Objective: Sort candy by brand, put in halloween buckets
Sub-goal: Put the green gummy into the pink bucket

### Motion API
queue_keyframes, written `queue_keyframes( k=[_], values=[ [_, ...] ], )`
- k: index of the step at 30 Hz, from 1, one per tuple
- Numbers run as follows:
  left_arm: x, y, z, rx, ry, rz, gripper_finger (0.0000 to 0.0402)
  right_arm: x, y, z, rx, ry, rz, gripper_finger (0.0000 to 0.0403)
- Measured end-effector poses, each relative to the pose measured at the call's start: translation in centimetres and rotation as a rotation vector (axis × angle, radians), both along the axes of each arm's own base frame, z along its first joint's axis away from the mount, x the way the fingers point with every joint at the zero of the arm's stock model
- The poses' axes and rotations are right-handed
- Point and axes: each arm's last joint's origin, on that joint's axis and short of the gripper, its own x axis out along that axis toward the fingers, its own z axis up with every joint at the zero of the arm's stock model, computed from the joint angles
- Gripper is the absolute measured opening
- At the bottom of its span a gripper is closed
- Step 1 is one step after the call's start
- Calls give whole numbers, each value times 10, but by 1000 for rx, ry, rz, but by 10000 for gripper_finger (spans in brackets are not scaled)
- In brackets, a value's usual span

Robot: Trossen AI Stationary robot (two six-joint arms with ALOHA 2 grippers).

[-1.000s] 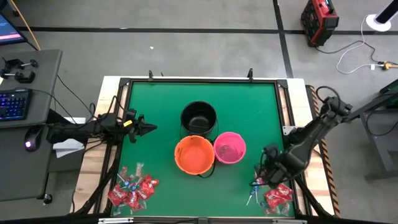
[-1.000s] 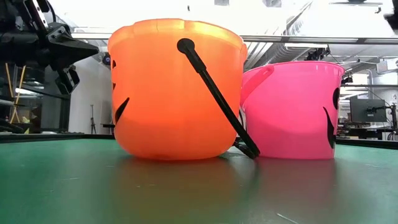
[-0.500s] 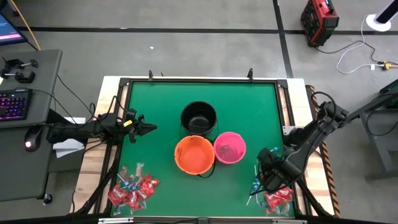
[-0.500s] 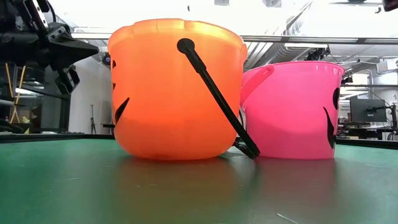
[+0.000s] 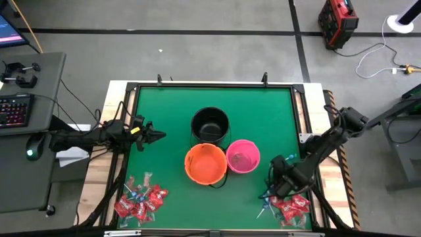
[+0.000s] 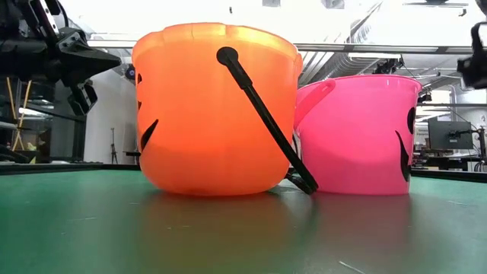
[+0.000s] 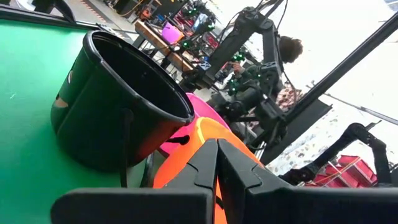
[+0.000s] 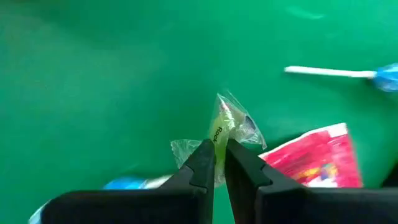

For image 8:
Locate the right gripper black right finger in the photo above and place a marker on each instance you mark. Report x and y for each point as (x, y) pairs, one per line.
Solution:
(280, 205)

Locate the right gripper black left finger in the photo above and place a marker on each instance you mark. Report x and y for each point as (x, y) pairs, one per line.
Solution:
(174, 205)

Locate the clear green candy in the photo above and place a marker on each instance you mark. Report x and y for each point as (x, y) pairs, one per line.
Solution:
(222, 124)

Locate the blue lollipop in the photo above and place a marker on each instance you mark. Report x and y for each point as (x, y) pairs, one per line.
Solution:
(124, 183)
(326, 72)

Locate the red Skittles packet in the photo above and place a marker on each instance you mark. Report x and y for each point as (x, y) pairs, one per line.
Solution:
(317, 155)

